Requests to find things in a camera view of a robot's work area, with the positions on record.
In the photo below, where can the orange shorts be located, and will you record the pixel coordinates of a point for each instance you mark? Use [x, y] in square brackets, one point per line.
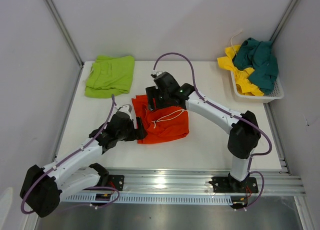
[161, 125]

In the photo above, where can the yellow shorts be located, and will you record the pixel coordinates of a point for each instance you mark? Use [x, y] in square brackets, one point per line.
[241, 77]

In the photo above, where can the teal shorts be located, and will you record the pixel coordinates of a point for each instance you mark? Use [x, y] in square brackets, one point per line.
[258, 55]

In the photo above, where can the lime green shorts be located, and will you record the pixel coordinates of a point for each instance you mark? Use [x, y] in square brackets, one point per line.
[110, 76]

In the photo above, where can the white plastic basket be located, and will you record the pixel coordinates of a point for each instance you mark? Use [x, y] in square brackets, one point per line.
[276, 94]

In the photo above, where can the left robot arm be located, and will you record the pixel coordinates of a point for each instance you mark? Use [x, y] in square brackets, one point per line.
[45, 187]

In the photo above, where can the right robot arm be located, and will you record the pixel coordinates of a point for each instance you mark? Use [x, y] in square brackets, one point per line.
[243, 138]

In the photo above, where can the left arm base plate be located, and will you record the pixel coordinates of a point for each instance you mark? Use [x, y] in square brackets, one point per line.
[116, 181]

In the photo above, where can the aluminium rail frame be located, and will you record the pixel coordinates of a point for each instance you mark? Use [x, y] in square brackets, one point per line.
[196, 182]

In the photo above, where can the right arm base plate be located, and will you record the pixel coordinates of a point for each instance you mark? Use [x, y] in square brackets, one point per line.
[227, 184]

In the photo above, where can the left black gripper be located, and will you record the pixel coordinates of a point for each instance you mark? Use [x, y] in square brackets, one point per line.
[133, 135]

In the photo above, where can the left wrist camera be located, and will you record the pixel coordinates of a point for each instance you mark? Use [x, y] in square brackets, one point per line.
[127, 109]

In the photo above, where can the slotted cable duct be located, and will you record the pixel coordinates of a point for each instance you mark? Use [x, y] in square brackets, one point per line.
[207, 199]

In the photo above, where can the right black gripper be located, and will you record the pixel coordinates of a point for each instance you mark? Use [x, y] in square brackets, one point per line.
[152, 92]

